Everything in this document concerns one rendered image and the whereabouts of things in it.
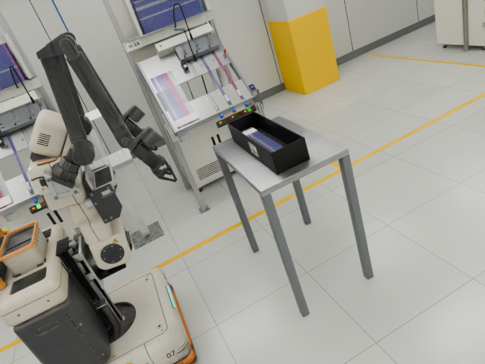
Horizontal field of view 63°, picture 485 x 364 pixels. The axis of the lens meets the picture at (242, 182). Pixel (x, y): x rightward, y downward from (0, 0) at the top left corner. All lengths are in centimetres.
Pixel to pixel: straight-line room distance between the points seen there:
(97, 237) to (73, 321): 36
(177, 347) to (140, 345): 18
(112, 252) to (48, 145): 55
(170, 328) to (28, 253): 72
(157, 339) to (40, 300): 56
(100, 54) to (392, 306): 389
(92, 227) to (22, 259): 31
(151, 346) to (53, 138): 103
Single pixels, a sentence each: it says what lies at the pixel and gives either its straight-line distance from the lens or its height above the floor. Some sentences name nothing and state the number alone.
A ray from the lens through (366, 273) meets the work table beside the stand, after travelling 227.
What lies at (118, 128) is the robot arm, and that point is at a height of 126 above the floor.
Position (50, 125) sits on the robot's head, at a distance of 170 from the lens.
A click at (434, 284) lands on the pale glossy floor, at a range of 226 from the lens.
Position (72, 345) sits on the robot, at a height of 48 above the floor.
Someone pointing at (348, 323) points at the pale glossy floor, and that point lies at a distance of 213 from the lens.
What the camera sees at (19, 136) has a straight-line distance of 330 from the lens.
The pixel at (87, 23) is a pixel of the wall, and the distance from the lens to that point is 481.
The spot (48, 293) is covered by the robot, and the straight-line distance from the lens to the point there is 182.
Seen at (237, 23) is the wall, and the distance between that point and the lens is 519.
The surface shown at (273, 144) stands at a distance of 195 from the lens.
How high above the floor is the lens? 164
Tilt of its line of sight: 28 degrees down
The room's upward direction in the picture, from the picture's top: 20 degrees counter-clockwise
